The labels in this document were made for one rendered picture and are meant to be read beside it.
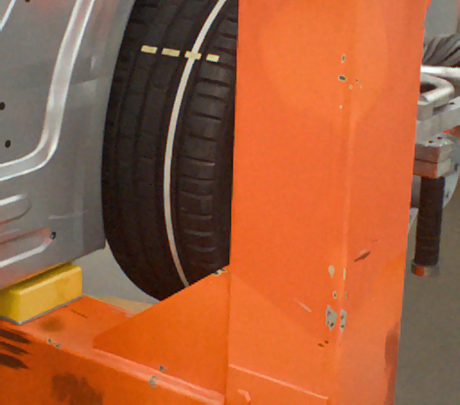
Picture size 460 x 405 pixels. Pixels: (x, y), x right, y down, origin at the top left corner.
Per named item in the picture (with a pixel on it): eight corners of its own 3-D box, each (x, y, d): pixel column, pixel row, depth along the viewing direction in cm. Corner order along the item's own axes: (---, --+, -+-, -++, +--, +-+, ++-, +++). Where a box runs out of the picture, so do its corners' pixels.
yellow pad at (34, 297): (20, 276, 188) (19, 246, 186) (85, 297, 180) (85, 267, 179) (-47, 302, 177) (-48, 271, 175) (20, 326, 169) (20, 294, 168)
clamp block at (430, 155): (394, 161, 178) (397, 127, 176) (451, 172, 173) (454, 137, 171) (379, 168, 174) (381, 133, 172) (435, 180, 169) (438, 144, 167)
